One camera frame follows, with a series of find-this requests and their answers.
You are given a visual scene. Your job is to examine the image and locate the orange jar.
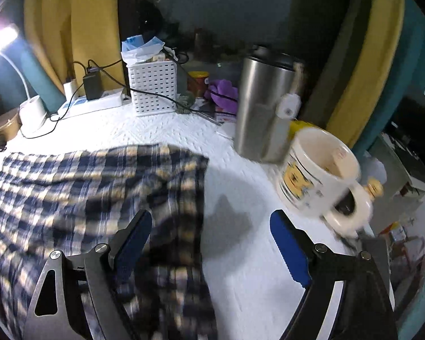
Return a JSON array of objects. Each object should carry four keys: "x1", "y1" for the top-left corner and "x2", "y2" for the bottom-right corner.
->
[{"x1": 188, "y1": 71, "x2": 210, "y2": 98}]

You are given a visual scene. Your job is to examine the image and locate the white desk lamp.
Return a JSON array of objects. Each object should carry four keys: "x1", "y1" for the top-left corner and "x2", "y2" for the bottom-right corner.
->
[{"x1": 0, "y1": 7, "x2": 52, "y2": 135}]

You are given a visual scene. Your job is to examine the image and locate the green knitted item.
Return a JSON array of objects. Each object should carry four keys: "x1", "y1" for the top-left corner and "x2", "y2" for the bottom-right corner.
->
[{"x1": 179, "y1": 92, "x2": 195, "y2": 114}]

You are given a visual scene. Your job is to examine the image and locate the yellow container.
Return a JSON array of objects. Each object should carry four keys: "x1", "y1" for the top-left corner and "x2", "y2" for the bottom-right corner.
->
[{"x1": 290, "y1": 120, "x2": 319, "y2": 139}]

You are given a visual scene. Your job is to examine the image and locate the white charger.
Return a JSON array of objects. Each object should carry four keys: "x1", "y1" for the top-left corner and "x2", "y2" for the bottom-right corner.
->
[{"x1": 64, "y1": 80, "x2": 79, "y2": 103}]

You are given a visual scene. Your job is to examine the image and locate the blue yellow plaid shirt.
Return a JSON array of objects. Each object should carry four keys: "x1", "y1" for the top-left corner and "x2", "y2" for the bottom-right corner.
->
[{"x1": 0, "y1": 143, "x2": 218, "y2": 340}]

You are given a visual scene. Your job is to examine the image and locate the teal curtain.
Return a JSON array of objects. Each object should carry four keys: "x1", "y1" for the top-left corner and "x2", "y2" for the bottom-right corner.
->
[
  {"x1": 7, "y1": 3, "x2": 66, "y2": 105},
  {"x1": 350, "y1": 0, "x2": 425, "y2": 156}
]

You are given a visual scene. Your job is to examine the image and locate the white paper booklet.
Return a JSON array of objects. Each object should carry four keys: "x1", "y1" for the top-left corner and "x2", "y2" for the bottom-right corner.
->
[{"x1": 195, "y1": 101, "x2": 238, "y2": 125}]

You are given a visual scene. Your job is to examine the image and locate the purple cloth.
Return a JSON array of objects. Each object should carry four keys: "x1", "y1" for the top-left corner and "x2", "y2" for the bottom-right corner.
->
[{"x1": 203, "y1": 79, "x2": 239, "y2": 109}]

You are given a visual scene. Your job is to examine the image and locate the small tan figurine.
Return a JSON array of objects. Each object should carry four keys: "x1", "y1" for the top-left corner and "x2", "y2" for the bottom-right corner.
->
[{"x1": 363, "y1": 180, "x2": 383, "y2": 199}]

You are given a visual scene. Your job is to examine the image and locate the stainless steel tumbler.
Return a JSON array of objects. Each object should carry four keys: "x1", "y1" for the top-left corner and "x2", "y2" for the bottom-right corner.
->
[{"x1": 233, "y1": 45, "x2": 303, "y2": 163}]

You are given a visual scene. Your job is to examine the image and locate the white power strip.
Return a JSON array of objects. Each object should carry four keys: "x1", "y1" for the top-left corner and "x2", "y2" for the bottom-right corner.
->
[{"x1": 58, "y1": 88, "x2": 132, "y2": 119}]

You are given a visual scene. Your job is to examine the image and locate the black charger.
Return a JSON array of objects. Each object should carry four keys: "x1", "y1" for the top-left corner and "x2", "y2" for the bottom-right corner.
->
[{"x1": 83, "y1": 73, "x2": 103, "y2": 101}]

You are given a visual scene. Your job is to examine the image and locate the brown round box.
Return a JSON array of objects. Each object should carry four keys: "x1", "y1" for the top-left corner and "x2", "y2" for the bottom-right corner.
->
[{"x1": 0, "y1": 111, "x2": 22, "y2": 146}]

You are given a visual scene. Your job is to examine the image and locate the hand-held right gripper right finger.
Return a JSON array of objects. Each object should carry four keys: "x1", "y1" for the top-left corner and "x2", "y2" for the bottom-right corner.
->
[{"x1": 269, "y1": 210, "x2": 399, "y2": 340}]

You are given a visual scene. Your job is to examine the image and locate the white round plastic tag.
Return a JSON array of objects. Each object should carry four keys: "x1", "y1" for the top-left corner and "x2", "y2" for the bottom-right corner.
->
[{"x1": 276, "y1": 94, "x2": 301, "y2": 118}]

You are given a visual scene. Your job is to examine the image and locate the white printed mug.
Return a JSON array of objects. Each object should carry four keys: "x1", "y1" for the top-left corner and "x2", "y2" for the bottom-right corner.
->
[{"x1": 277, "y1": 127, "x2": 374, "y2": 236}]

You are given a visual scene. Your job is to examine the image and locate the yellow curtain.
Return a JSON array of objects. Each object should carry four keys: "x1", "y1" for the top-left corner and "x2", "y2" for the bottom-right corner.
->
[
  {"x1": 326, "y1": 0, "x2": 406, "y2": 142},
  {"x1": 23, "y1": 0, "x2": 124, "y2": 93}
]

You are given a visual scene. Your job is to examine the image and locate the white plastic basket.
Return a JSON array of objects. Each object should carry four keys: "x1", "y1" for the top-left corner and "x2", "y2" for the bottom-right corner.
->
[{"x1": 127, "y1": 59, "x2": 179, "y2": 117}]

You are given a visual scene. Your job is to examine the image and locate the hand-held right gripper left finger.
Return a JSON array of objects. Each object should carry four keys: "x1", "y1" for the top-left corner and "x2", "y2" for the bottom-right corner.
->
[{"x1": 23, "y1": 209, "x2": 153, "y2": 340}]

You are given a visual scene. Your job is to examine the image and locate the blue plastic bag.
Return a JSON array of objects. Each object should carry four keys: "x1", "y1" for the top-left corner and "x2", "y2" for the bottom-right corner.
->
[{"x1": 121, "y1": 35, "x2": 165, "y2": 61}]

